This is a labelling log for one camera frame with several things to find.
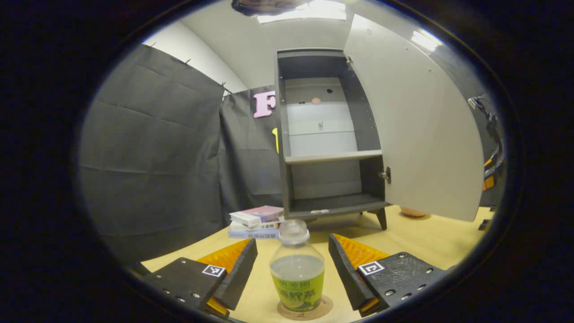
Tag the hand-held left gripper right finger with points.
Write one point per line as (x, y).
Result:
(347, 276)

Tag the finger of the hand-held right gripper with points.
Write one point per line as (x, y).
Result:
(489, 181)

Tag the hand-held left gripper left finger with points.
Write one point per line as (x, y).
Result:
(237, 278)

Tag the round brown coaster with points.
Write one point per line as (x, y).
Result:
(326, 306)

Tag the green label bottle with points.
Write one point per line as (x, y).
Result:
(297, 273)

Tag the grey cabinet door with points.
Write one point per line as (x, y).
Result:
(426, 134)

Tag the dark grey cabinet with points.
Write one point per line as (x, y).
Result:
(283, 179)

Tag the blue book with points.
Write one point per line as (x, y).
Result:
(253, 234)

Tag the white book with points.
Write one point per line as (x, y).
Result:
(269, 225)

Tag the pink book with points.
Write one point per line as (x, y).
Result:
(262, 213)

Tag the tan round object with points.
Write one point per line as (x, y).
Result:
(413, 212)

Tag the long ceiling light strip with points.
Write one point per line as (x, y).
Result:
(426, 40)

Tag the black backdrop cloth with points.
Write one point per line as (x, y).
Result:
(157, 170)

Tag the large ceiling light panel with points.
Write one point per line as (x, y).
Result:
(314, 11)

